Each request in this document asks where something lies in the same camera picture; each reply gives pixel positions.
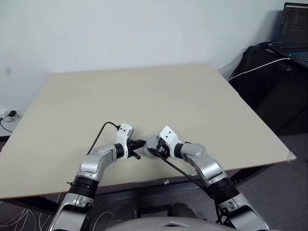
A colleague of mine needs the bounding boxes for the white power strip with adapter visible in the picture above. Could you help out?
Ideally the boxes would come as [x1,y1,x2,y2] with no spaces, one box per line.
[0,110,22,123]

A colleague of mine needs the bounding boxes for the black open laptop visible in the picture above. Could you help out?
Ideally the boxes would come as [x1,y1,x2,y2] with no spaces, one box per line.
[266,2,308,69]

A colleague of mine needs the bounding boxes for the grey robot torso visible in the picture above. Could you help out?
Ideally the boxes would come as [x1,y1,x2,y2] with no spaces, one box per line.
[112,216,233,231]

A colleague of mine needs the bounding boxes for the white cable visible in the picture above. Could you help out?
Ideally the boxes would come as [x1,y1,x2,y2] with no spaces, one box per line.
[230,57,291,80]

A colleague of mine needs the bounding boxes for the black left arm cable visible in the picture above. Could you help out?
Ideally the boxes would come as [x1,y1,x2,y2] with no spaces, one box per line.
[86,122,121,156]

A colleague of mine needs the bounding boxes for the thin black floor cable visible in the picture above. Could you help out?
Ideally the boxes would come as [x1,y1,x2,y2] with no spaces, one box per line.
[0,117,13,133]

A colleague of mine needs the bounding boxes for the black laptop cables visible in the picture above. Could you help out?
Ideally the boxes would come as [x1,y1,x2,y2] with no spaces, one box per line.
[254,41,281,53]

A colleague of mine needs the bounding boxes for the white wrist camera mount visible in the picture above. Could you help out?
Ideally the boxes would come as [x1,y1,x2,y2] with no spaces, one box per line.
[116,123,134,160]
[158,125,180,159]

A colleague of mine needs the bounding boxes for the black side table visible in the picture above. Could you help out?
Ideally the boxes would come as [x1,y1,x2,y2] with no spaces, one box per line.
[228,44,308,135]

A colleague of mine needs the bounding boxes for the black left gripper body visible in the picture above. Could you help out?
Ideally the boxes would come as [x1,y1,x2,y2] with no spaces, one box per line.
[126,138,141,160]

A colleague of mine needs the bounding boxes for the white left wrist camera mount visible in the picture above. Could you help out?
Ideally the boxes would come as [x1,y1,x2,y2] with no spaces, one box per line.
[116,123,134,160]

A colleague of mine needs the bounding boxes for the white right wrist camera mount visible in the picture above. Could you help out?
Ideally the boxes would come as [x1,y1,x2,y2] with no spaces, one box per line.
[158,125,180,159]

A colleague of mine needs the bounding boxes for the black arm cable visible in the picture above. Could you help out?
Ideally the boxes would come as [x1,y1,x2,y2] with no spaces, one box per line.
[86,122,121,156]
[157,154,224,226]

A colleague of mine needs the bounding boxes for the black table frame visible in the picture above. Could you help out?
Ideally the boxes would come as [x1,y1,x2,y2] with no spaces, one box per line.
[0,168,243,215]

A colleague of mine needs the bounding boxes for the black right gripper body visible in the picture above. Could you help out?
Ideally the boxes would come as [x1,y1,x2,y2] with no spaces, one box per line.
[156,141,169,159]

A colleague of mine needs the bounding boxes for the grey round housing lid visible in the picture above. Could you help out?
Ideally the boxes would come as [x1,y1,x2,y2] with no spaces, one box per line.
[145,134,161,150]

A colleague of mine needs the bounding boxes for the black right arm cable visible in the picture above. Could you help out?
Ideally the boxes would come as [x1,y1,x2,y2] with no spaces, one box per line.
[157,154,224,226]

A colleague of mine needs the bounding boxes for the clear tape table corner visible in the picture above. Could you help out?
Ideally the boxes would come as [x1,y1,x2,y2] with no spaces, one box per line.
[287,151,298,164]

